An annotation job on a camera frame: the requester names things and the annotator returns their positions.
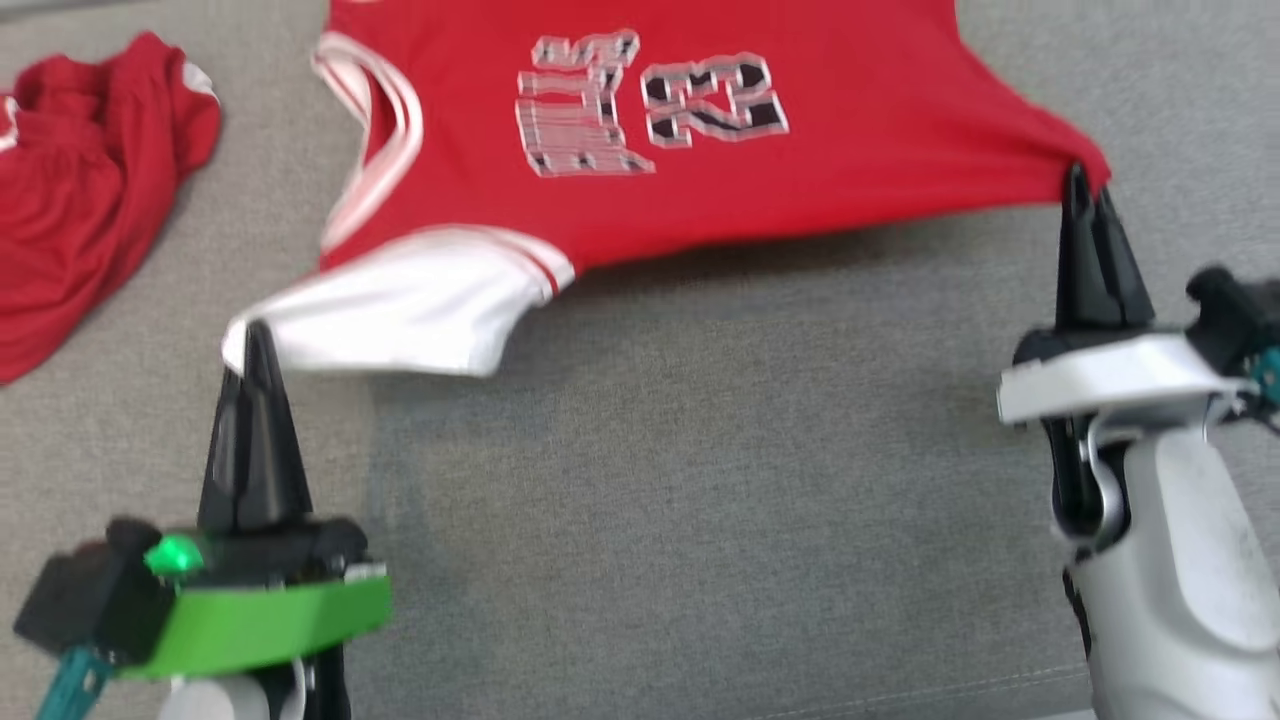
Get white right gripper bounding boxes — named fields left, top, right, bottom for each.
left=997, top=162, right=1256, bottom=428

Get red basketball jersey with number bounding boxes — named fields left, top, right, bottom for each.
left=222, top=0, right=1113, bottom=379

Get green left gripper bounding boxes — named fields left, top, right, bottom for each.
left=105, top=320, right=393, bottom=683

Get red shorts with white stripes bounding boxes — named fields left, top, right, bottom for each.
left=0, top=30, right=223, bottom=386

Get grey fabric sofa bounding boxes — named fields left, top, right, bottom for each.
left=0, top=0, right=1280, bottom=720

